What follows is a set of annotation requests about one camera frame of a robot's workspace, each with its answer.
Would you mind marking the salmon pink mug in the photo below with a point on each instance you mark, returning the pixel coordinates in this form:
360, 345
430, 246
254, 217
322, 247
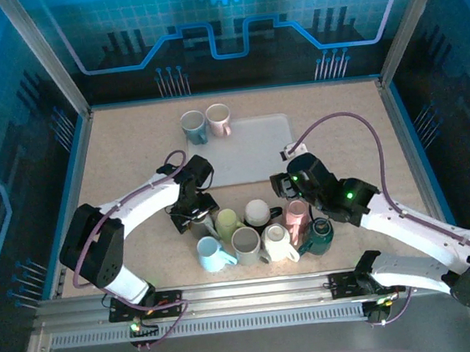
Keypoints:
296, 220

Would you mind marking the dark grey mug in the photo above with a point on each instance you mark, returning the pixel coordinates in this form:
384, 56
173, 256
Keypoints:
200, 229

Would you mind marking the blue-grey mug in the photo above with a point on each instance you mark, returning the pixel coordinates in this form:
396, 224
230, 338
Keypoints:
192, 121

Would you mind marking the dark green mug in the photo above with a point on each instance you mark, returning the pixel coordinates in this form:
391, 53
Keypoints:
321, 238

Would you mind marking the light green mug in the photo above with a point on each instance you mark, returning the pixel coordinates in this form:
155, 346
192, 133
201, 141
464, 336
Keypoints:
227, 225

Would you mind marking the pale pink mug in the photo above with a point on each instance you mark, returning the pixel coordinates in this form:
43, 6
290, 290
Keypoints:
217, 115

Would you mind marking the black mug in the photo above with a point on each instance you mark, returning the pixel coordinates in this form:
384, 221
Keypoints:
257, 212

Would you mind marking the white mug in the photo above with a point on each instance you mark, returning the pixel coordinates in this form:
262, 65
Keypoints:
277, 243

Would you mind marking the light blue mug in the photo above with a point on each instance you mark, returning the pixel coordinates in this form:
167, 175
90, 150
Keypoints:
210, 256

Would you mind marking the light grey mug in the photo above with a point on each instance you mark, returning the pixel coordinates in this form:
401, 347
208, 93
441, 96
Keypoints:
246, 246

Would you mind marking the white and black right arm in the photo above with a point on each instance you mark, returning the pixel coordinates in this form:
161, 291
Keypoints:
416, 224

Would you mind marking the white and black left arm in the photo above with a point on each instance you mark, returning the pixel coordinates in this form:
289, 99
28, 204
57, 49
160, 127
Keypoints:
137, 207

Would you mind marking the white plastic tray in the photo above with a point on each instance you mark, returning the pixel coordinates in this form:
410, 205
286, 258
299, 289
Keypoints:
249, 153

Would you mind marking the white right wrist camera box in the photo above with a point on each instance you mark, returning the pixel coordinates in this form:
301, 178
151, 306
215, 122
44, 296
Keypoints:
291, 151

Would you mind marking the aluminium frame rail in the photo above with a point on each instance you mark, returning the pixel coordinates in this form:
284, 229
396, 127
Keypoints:
410, 145
75, 188

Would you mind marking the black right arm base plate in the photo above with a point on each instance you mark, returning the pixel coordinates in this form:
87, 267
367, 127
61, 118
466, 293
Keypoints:
343, 284

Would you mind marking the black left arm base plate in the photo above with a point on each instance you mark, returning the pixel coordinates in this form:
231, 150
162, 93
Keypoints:
170, 300

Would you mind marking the aluminium mounting rail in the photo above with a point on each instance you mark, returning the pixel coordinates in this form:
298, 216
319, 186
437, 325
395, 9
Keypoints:
251, 294

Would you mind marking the aluminium frame post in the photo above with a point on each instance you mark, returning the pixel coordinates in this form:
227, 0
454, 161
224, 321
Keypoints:
45, 57
412, 18

